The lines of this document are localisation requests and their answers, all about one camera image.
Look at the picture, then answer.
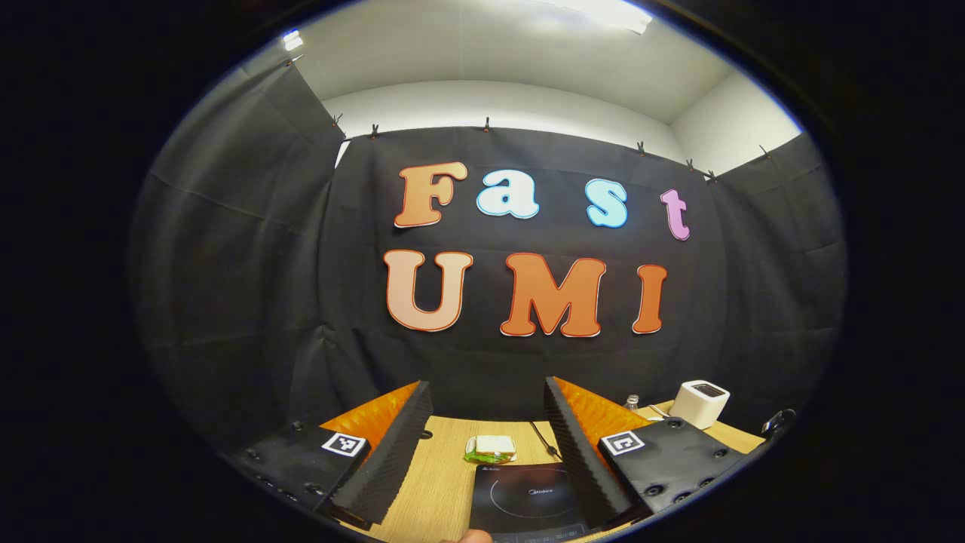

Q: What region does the black power cable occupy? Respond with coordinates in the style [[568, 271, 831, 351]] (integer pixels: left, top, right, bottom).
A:
[[529, 421, 563, 460]]

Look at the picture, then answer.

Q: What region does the row of black cloth clips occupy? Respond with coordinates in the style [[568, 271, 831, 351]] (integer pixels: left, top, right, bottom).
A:
[[286, 54, 774, 183]]

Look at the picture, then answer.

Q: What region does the black induction cooktop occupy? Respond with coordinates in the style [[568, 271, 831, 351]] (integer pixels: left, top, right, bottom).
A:
[[469, 462, 598, 543]]

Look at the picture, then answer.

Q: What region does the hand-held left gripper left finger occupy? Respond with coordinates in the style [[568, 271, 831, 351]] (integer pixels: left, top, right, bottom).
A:
[[226, 381, 436, 530]]

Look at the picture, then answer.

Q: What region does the white toaster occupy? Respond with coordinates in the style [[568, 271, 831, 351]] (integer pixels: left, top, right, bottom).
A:
[[669, 380, 731, 430]]

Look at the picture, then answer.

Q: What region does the large ceiling light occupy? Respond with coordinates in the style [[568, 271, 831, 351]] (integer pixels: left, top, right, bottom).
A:
[[554, 0, 654, 35]]

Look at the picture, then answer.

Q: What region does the sandwich with lettuce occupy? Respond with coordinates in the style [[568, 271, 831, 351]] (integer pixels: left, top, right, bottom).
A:
[[464, 435, 518, 464]]

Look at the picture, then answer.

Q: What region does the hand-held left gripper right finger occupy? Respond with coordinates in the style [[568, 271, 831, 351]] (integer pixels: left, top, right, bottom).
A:
[[544, 377, 766, 533]]

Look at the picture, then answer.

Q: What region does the black backdrop cloth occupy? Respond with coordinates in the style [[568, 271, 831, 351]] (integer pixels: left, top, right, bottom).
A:
[[127, 57, 845, 468]]

